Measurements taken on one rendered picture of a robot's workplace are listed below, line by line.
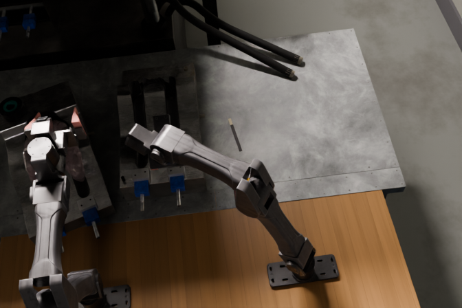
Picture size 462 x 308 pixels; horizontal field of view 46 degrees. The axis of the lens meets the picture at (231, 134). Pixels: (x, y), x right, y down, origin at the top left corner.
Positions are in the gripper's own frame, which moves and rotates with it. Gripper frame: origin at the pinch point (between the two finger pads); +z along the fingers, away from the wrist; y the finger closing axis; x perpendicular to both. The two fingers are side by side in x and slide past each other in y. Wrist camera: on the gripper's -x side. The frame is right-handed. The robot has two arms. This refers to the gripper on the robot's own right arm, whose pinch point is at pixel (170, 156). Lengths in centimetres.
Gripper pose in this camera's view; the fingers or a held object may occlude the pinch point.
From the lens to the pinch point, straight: 157.1
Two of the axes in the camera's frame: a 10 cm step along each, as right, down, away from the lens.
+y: -9.9, 1.3, -0.2
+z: -0.1, 0.8, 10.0
